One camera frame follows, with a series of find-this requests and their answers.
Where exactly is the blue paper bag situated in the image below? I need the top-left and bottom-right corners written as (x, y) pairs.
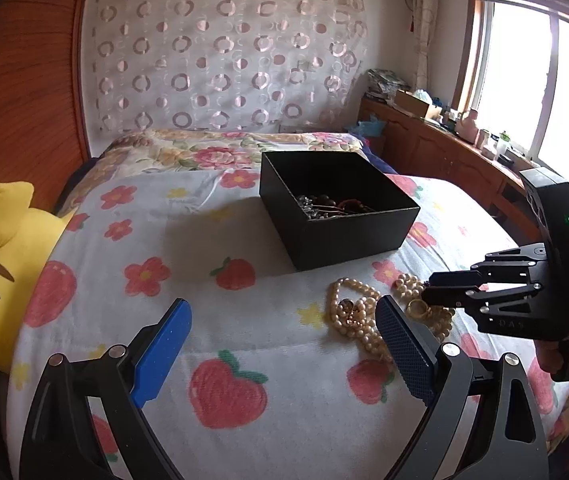
top-left (347, 115), bottom-right (387, 138)

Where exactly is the yellow striped plush toy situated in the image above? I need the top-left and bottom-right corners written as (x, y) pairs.
top-left (0, 181), bottom-right (71, 373)

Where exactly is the wooden side cabinet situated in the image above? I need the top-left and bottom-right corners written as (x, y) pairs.
top-left (358, 98), bottom-right (542, 244)

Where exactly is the brown wooden wardrobe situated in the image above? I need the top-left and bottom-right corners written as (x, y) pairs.
top-left (0, 0), bottom-right (89, 210)

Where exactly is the pink bottle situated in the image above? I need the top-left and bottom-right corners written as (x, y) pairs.
top-left (456, 108), bottom-right (479, 144)

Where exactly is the long pearl necklace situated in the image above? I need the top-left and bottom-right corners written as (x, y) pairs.
top-left (325, 272), bottom-right (457, 363)

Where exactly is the cardboard tissue box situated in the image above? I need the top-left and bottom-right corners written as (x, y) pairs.
top-left (394, 90), bottom-right (442, 119)

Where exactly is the floral rose quilt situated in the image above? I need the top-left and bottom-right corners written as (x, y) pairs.
top-left (57, 129), bottom-right (364, 216)

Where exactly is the dark blue bed sheet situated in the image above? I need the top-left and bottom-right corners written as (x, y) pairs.
top-left (351, 132), bottom-right (397, 174)

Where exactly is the jewelry pile in box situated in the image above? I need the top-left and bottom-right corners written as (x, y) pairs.
top-left (297, 195), bottom-right (373, 220)

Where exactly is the strawberry flower print blanket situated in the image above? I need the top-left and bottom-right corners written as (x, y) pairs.
top-left (4, 168), bottom-right (569, 480)

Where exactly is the window with wooden frame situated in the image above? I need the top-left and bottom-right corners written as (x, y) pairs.
top-left (456, 0), bottom-right (569, 181)

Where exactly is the sheer circle pattern curtain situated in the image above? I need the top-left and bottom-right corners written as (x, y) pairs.
top-left (82, 0), bottom-right (368, 142)

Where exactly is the stack of papers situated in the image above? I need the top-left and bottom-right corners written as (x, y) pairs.
top-left (365, 68), bottom-right (411, 103)

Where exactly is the black square jewelry box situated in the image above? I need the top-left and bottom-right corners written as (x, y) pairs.
top-left (260, 151), bottom-right (420, 271)

